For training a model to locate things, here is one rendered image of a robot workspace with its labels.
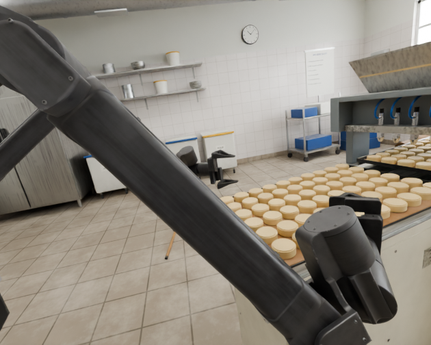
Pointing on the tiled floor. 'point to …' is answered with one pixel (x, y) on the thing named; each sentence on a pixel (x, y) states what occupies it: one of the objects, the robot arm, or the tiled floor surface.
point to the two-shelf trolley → (305, 137)
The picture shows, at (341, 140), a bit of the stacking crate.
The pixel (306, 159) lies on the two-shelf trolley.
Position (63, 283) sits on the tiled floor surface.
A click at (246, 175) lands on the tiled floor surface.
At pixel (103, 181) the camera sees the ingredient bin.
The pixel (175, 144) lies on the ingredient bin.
